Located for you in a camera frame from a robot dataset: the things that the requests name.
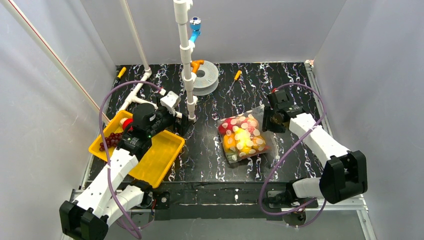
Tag clear polka dot zip bag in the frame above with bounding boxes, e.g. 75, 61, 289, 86
217, 105, 277, 164

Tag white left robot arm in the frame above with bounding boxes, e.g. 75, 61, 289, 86
59, 103, 191, 240

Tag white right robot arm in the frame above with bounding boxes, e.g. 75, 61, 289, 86
262, 90, 368, 204

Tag red toy apple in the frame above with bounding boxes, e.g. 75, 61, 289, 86
119, 118, 134, 132

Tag purple toy grapes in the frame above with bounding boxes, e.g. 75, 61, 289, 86
99, 132, 123, 152

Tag yellow plastic tray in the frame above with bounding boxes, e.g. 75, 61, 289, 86
88, 110, 185, 189

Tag grey filament spool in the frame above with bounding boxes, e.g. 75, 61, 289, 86
192, 59, 220, 97

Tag yellow screwdriver right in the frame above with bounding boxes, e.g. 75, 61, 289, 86
228, 70, 242, 93

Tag white pvc pipe stand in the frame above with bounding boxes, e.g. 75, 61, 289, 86
119, 0, 197, 122

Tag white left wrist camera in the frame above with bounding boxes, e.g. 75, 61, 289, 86
160, 91, 181, 117

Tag orange clamp handle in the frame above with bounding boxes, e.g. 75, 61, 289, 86
190, 59, 205, 74

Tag blue overhead camera mount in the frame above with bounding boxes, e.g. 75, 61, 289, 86
189, 16, 202, 43

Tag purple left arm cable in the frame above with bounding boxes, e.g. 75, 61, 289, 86
97, 80, 167, 240

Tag aluminium frame rail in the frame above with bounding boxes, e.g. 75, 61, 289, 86
61, 61, 379, 240

